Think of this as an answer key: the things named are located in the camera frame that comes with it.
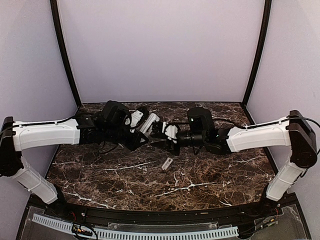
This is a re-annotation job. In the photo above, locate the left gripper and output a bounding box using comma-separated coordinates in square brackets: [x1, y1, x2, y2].
[103, 125, 149, 151]

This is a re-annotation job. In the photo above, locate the white remote control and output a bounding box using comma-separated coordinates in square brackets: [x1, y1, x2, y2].
[139, 113, 160, 137]

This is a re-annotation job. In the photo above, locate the white battery cover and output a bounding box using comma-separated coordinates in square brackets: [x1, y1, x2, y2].
[161, 157, 173, 171]

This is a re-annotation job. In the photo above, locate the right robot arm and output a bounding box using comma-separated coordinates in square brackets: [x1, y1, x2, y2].
[152, 107, 320, 217]

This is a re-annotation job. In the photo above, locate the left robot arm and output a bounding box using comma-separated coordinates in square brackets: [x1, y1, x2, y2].
[0, 100, 149, 218]

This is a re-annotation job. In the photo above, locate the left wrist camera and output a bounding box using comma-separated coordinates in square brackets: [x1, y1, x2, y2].
[124, 106, 149, 130]

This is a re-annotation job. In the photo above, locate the black front rail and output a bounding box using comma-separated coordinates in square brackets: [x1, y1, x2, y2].
[27, 194, 298, 227]

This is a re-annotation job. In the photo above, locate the white slotted cable duct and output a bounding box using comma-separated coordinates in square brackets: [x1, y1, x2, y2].
[32, 213, 239, 240]

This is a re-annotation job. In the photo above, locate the left black frame post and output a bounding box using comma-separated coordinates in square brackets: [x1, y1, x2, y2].
[49, 0, 82, 108]

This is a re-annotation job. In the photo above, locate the black frame post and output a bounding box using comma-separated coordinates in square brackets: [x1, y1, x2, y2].
[241, 0, 272, 109]
[49, 0, 82, 108]

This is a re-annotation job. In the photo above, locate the right black frame post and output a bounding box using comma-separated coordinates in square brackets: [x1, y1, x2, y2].
[241, 0, 272, 109]

